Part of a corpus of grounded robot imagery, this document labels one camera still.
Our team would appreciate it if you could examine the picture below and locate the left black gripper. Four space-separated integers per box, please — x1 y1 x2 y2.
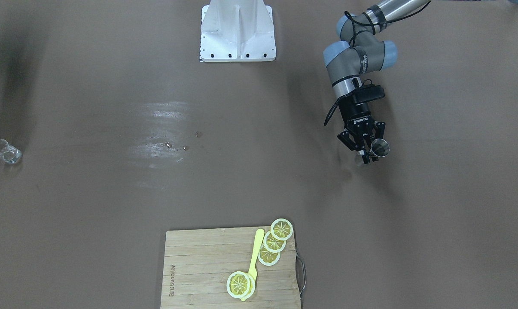
337 95 386 165

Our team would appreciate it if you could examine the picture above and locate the steel jigger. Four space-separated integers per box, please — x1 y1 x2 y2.
354 138 390 166

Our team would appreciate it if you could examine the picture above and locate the clear glass measuring cup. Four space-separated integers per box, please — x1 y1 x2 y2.
0 139 23 165

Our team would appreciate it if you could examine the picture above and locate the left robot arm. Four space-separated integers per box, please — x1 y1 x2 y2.
323 0 430 165

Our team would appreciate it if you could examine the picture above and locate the lemon slice middle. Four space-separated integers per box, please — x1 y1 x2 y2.
263 231 286 254

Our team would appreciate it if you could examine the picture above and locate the lemon slice lower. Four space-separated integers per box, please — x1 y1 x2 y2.
258 245 281 267

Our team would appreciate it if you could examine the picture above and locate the lemon slice on spoon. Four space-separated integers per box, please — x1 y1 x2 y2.
226 271 256 302

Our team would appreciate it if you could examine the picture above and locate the bamboo cutting board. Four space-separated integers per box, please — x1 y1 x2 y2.
160 227 302 309

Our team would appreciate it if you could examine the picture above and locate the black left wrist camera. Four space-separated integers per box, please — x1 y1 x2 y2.
353 84 385 104

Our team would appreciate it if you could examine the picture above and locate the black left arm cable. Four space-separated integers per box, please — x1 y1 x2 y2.
324 11 376 126

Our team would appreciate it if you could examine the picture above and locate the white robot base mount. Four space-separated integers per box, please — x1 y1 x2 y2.
199 0 277 63

